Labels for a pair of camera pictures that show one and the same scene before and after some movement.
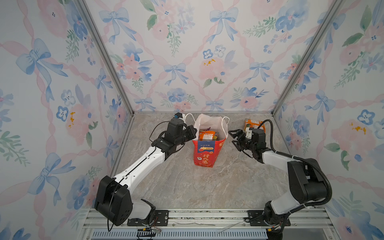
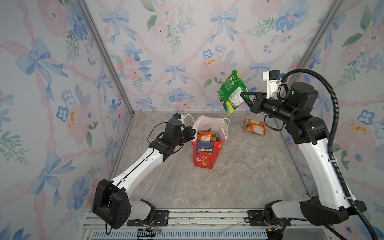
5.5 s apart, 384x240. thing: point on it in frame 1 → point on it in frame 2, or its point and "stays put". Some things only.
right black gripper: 240,132 → 259,101
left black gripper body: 187,135 stays put
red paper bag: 210,132 stays put
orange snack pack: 206,135 stays put
